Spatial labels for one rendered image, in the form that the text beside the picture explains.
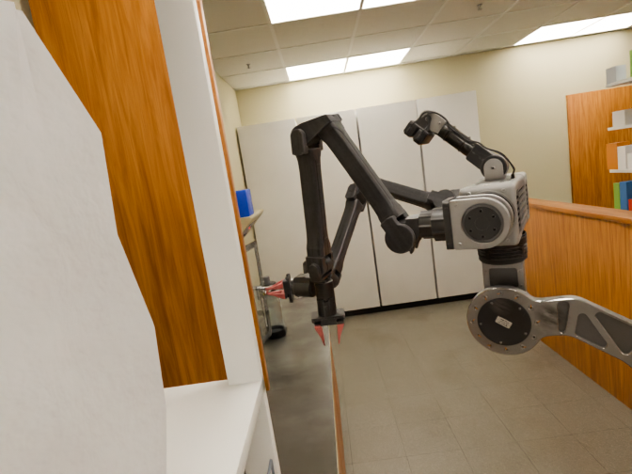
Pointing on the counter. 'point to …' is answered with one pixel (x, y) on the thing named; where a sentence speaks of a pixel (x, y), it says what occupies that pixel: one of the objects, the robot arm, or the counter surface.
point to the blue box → (244, 202)
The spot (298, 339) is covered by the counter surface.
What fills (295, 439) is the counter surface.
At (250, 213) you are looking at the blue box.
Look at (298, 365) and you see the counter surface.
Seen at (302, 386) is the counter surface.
